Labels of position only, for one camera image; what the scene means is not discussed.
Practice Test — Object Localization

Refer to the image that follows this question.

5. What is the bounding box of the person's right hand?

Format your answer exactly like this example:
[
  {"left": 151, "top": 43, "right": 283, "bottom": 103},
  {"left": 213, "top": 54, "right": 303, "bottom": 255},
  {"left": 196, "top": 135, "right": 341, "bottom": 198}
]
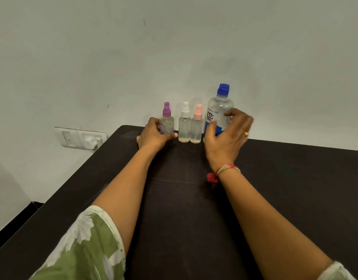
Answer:
[{"left": 204, "top": 108, "right": 254, "bottom": 174}]

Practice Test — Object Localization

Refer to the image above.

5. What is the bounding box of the person's left hand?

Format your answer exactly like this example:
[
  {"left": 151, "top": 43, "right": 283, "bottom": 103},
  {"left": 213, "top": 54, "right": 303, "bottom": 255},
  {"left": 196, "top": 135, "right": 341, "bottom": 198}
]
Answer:
[{"left": 136, "top": 117, "right": 179, "bottom": 152}]

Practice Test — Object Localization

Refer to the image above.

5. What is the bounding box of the small round bottle purple print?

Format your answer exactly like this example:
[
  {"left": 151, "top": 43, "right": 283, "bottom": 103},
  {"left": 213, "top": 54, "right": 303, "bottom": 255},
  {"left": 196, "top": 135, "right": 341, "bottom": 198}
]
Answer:
[{"left": 160, "top": 116, "right": 175, "bottom": 135}]

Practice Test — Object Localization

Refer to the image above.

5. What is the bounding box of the small clear bottle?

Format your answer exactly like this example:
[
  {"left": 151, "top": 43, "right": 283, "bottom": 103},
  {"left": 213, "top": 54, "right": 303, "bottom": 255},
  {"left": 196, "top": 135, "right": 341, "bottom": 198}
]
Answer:
[
  {"left": 178, "top": 116, "right": 192, "bottom": 143},
  {"left": 190, "top": 119, "right": 204, "bottom": 144}
]

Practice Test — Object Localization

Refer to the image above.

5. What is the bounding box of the large clear bottle blue label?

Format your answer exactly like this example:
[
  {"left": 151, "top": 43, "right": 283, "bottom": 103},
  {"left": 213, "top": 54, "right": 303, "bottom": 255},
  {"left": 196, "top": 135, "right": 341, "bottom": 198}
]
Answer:
[{"left": 203, "top": 95, "right": 235, "bottom": 143}]

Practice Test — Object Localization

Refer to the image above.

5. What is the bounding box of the person's right forearm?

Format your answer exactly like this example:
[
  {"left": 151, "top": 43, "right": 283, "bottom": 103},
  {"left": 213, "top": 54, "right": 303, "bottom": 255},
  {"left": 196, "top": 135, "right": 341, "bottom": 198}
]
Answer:
[{"left": 218, "top": 169, "right": 334, "bottom": 280}]

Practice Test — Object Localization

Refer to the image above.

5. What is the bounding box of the person's left forearm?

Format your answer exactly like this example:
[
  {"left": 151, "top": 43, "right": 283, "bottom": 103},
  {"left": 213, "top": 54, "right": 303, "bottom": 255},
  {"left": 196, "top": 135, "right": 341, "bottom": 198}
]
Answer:
[{"left": 91, "top": 147, "right": 162, "bottom": 257}]

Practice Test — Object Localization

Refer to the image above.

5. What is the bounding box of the red thread wristband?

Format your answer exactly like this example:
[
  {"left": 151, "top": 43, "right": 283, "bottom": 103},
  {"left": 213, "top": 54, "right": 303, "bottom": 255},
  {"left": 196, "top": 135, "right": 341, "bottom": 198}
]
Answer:
[{"left": 207, "top": 164, "right": 241, "bottom": 187}]

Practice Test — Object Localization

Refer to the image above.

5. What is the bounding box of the white plug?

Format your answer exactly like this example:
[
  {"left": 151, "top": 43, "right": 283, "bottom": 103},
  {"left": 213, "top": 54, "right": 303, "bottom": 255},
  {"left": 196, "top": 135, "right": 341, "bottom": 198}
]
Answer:
[{"left": 83, "top": 136, "right": 103, "bottom": 151}]

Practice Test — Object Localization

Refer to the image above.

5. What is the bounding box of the green floral left sleeve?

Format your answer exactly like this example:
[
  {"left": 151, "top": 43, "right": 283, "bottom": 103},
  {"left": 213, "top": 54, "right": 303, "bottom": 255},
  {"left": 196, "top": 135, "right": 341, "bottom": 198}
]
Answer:
[{"left": 28, "top": 205, "right": 127, "bottom": 280}]

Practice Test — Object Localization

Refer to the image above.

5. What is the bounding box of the green floral sleeve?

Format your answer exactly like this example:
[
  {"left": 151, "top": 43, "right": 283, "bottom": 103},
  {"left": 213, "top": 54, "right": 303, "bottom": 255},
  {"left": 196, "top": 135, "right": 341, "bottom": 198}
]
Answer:
[
  {"left": 28, "top": 205, "right": 127, "bottom": 280},
  {"left": 316, "top": 261, "right": 358, "bottom": 280}
]

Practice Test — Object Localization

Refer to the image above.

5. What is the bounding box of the black skirting board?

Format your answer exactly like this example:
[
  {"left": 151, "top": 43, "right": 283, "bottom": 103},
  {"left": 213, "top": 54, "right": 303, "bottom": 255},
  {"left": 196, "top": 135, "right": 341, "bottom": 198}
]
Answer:
[{"left": 0, "top": 201, "right": 45, "bottom": 256}]

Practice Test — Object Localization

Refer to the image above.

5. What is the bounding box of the green floral right sleeve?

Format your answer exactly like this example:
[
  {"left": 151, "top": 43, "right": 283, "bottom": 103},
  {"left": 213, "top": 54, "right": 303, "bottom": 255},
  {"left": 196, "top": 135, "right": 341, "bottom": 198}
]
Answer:
[{"left": 316, "top": 261, "right": 358, "bottom": 280}]

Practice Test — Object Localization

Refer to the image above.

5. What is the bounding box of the white wall socket panel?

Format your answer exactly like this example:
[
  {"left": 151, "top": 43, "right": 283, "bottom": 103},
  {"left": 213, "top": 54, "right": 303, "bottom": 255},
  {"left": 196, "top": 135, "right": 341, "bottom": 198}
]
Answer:
[{"left": 54, "top": 126, "right": 108, "bottom": 151}]

